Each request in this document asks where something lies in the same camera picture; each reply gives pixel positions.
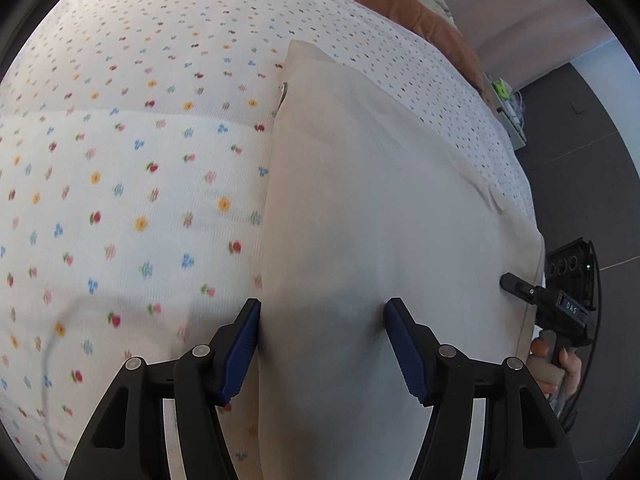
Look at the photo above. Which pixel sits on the white large-flower quilt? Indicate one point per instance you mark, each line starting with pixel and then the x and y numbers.
pixel 122 234

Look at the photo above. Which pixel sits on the beige garment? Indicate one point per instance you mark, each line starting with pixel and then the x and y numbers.
pixel 365 203

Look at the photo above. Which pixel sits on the pink curtain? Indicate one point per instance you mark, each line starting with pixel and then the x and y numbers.
pixel 520 41

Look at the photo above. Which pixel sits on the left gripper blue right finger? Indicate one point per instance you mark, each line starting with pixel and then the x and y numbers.
pixel 415 347

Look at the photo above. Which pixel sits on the rust orange blanket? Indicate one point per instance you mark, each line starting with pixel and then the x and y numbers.
pixel 400 0

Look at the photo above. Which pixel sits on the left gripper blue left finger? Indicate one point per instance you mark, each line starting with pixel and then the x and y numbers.
pixel 234 348

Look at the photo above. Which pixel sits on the white small-dot quilt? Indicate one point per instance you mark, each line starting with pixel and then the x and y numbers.
pixel 222 59

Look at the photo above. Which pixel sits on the right hand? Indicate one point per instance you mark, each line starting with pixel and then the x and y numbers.
pixel 558 376

